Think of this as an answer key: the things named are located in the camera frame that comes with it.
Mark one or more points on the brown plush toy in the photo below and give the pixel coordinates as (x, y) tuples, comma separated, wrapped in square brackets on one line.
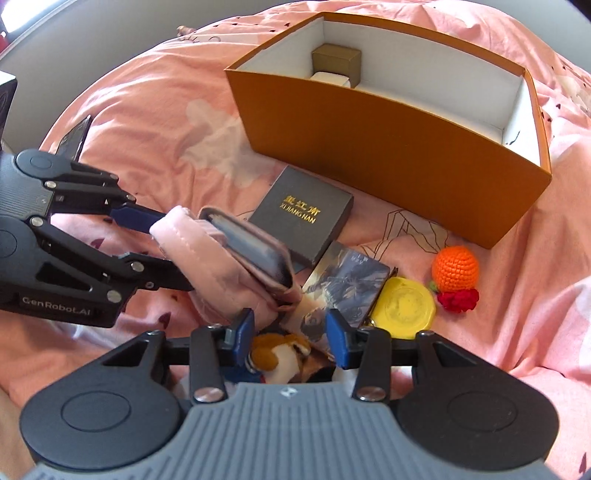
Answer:
[(281, 355)]

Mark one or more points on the red crochet flower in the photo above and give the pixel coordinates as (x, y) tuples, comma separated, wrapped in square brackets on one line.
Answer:
[(457, 301)]

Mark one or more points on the pink printed blanket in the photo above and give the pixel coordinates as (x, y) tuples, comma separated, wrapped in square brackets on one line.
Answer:
[(161, 115)]

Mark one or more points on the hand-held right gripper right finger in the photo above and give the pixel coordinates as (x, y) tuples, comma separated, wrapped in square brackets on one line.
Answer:
[(336, 339)]

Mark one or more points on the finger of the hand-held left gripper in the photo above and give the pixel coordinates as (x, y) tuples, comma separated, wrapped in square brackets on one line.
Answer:
[(152, 274), (136, 219)]

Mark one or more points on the black gift box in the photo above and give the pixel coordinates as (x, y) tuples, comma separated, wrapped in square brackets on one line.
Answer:
[(300, 212)]

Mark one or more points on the yellow round disc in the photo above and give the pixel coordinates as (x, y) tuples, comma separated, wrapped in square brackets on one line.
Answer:
[(406, 304)]

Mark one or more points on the small gold box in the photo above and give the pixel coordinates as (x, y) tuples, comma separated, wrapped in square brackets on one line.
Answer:
[(334, 62)]

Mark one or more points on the orange cardboard box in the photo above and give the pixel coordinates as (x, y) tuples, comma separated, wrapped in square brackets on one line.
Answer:
[(392, 152)]

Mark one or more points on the orange crochet ball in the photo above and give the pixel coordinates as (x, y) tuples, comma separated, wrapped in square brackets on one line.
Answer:
[(455, 270)]

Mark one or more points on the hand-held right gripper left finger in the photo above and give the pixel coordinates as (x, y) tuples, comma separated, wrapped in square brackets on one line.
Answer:
[(242, 334)]

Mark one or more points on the pink fabric pouch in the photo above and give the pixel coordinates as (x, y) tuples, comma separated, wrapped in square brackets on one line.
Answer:
[(207, 267)]

